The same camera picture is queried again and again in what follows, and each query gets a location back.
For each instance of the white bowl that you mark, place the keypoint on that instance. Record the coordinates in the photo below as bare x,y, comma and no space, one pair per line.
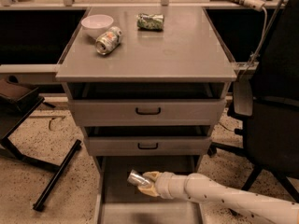
95,25

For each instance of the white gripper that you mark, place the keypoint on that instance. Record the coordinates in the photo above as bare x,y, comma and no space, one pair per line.
163,183

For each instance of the grey drawer cabinet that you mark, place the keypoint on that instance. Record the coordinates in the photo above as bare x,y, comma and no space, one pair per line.
187,50

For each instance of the middle grey drawer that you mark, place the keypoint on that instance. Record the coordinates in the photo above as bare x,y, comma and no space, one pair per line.
147,140

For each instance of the grey drawer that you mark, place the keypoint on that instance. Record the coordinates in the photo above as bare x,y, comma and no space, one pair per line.
147,140
119,202
137,104

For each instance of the silver orange soda can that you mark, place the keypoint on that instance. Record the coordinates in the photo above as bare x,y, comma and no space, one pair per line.
109,40

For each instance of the green soda can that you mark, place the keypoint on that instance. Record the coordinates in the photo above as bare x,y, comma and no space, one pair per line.
152,22

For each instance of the bottom grey drawer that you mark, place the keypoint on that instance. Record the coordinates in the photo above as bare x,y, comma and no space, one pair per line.
119,202

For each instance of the black office chair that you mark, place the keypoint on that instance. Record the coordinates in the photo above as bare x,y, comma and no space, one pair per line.
267,105

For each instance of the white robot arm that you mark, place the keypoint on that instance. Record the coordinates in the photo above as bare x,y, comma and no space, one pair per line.
199,188

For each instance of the silver blue redbull can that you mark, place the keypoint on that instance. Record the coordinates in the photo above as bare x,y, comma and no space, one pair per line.
137,179

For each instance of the top grey drawer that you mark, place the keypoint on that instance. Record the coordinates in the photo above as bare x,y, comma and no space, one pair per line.
137,104

